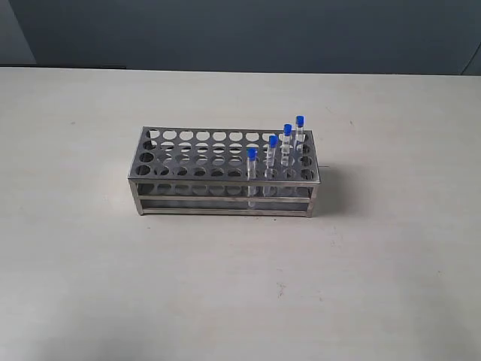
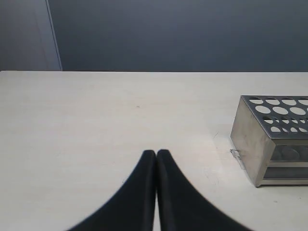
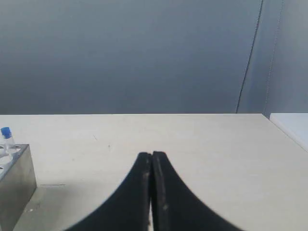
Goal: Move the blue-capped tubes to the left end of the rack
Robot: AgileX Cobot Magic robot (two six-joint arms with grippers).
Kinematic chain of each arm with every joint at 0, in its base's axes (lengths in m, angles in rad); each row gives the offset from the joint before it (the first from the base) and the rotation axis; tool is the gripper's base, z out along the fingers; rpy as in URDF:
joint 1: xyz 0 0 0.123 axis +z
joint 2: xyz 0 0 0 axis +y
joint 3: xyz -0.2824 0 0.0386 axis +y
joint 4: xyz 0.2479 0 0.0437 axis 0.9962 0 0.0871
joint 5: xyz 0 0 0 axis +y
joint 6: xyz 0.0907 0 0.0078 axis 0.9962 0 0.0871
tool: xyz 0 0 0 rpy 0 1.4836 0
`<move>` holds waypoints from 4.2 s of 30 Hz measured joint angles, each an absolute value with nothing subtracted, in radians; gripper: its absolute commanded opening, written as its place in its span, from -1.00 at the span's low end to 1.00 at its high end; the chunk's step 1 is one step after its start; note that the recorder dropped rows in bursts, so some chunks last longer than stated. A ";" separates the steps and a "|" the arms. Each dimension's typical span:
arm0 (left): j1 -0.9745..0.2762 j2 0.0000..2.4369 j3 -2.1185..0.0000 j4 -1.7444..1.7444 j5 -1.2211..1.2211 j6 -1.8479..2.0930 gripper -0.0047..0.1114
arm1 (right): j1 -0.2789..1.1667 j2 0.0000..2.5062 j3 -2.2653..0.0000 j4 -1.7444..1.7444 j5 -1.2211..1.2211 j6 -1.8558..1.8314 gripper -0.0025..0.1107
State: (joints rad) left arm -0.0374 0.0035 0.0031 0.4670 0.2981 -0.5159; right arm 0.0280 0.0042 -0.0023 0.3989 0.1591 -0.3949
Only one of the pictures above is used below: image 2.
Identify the stainless steel test tube rack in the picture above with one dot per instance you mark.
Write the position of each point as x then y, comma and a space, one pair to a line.
270, 134

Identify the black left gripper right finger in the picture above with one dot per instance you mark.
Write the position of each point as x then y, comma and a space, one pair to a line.
181, 206

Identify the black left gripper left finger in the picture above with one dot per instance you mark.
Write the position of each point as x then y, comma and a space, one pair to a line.
132, 207

